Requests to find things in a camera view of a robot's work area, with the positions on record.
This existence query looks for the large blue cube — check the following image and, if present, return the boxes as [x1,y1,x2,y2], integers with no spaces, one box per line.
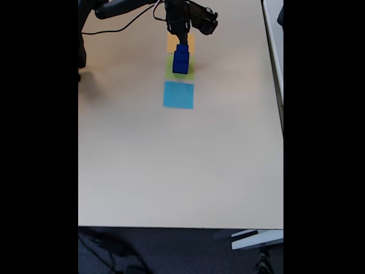
[172,53,190,75]

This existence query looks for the light blue paper square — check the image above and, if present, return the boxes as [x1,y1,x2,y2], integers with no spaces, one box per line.
[162,80,195,110]

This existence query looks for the orange paper square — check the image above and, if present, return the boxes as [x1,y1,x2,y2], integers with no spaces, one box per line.
[167,33,196,55]

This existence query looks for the black floor cables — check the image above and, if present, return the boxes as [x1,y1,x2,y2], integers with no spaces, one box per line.
[78,229,149,274]

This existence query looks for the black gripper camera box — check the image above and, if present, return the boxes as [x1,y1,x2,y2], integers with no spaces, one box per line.
[188,2,219,36]

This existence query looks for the white neighbouring desk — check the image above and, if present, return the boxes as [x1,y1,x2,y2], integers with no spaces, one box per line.
[261,0,284,138]

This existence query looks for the black camera cable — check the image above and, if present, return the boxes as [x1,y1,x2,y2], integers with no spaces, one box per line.
[81,0,212,35]

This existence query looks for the green paper square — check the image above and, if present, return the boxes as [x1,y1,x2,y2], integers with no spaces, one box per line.
[165,54,197,80]

